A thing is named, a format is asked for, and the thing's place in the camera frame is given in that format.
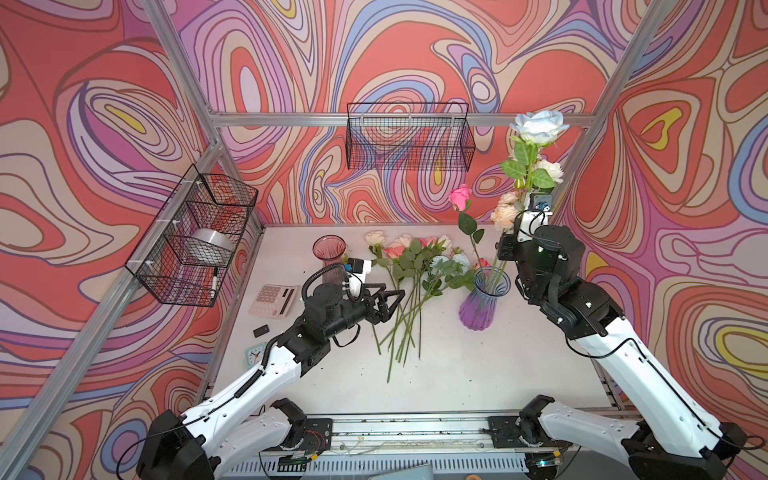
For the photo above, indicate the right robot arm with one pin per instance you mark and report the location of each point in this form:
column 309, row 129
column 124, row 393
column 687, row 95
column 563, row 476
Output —
column 676, row 438

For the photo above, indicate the peach rose spray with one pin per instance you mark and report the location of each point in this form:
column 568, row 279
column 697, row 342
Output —
column 506, row 211

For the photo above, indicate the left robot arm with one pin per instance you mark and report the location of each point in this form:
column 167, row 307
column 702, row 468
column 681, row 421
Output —
column 240, row 396

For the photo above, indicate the metal base rail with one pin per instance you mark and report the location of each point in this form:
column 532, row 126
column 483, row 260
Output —
column 402, row 441

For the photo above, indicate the pink rose stem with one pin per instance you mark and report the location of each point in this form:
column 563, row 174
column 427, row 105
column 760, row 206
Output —
column 460, row 200

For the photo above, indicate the silver tape roll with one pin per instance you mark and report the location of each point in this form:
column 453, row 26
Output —
column 210, row 241

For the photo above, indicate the small teal clock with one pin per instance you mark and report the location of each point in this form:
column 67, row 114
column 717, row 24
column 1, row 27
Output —
column 254, row 354

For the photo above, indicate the small black block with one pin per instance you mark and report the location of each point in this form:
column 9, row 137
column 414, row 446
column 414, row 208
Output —
column 261, row 331

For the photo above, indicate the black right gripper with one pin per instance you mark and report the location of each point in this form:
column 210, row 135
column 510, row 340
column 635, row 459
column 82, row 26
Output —
column 506, row 244

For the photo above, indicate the flower pile on table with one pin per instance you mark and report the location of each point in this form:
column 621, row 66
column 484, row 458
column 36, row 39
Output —
column 425, row 268

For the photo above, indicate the white rose spray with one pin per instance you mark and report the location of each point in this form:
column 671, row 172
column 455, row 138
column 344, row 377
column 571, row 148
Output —
column 553, row 169

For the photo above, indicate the black wire basket left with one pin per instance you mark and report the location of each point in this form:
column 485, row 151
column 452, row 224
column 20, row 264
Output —
column 164, row 264

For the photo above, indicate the black wire basket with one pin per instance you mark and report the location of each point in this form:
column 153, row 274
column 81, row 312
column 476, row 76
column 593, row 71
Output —
column 409, row 136
column 164, row 264

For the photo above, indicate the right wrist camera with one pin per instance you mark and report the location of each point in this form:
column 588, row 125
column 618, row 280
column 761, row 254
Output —
column 536, row 212

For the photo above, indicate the white blue rose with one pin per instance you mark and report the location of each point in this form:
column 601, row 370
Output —
column 532, row 133

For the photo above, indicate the black wire basket back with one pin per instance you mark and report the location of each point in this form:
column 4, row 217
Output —
column 409, row 136

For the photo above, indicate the purple ribbed glass vase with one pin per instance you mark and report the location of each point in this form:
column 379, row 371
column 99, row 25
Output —
column 490, row 285

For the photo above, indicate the red glass vase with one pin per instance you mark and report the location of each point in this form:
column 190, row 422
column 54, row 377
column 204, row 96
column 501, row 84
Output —
column 330, row 249

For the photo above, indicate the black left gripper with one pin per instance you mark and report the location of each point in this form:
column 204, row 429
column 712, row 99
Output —
column 370, row 316

